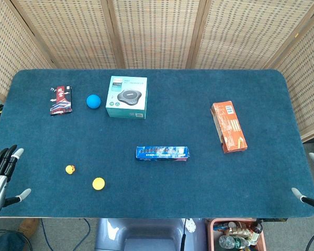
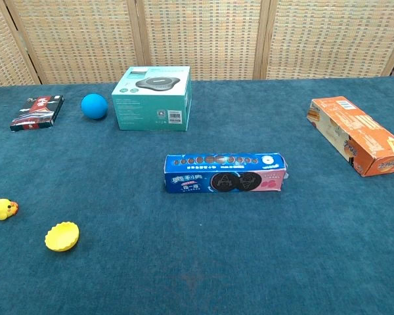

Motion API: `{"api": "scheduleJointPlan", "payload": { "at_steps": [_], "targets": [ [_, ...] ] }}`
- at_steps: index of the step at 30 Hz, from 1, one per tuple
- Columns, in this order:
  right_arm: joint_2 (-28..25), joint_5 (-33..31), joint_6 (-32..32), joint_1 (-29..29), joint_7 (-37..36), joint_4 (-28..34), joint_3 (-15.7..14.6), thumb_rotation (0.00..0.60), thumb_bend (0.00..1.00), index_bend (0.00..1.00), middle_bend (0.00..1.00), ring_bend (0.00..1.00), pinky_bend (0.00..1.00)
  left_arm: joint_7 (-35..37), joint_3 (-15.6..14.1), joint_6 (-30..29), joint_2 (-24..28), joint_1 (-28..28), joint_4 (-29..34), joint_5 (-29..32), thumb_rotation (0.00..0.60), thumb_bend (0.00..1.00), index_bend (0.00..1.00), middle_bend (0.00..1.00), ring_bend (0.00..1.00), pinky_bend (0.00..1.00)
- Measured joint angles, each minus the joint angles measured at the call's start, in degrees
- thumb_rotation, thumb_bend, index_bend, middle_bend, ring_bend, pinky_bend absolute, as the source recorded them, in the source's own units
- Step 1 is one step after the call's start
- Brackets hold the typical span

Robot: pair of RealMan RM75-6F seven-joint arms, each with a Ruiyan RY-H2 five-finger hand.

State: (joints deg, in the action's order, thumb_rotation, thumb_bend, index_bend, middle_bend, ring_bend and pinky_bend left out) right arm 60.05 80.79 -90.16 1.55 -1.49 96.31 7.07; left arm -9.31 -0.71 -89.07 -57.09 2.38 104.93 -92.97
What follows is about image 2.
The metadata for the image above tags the yellow rubber duck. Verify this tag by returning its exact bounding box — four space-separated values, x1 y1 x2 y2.
0 198 20 221

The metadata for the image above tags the blue Oreo cookie box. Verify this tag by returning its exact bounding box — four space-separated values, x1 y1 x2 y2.
164 152 289 194

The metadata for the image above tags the teal speakerphone product box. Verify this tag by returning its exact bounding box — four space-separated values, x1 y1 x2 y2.
111 66 192 132

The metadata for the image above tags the blue-green table cloth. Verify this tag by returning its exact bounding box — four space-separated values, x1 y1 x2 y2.
0 75 394 315

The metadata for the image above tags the blue ball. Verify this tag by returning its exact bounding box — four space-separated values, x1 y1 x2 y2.
81 93 109 119

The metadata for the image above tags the woven rattan folding screen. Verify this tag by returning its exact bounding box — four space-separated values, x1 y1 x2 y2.
0 0 394 88

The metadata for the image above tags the orange snack box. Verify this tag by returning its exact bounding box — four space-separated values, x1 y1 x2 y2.
306 96 394 178

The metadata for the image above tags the black and red card box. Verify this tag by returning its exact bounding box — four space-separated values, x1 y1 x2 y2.
9 94 65 133

